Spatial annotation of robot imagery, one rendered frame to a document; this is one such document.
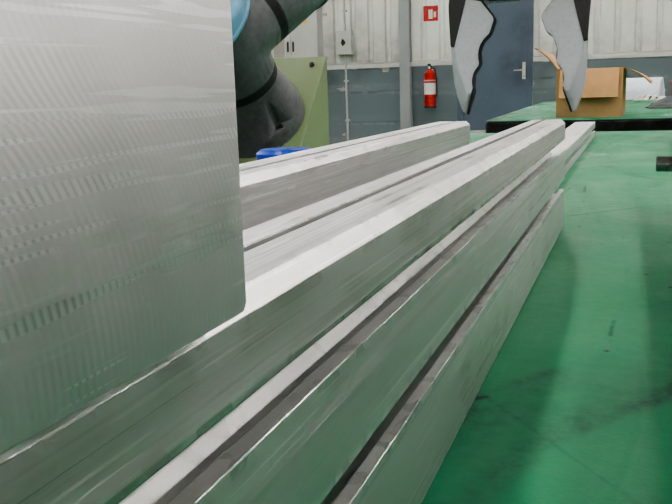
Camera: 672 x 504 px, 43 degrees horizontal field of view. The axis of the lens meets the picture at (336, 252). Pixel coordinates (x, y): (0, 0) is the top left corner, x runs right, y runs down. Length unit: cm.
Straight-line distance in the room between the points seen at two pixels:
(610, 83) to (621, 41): 885
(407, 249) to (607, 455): 11
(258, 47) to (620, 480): 97
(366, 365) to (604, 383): 18
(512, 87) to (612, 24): 145
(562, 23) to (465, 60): 8
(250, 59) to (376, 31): 1091
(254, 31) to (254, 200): 87
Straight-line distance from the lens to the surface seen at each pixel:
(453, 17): 72
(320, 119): 132
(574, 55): 71
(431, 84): 1169
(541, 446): 28
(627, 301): 46
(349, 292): 16
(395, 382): 20
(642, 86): 540
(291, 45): 1217
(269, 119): 123
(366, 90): 1208
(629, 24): 1161
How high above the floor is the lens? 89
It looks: 11 degrees down
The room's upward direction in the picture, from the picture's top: 2 degrees counter-clockwise
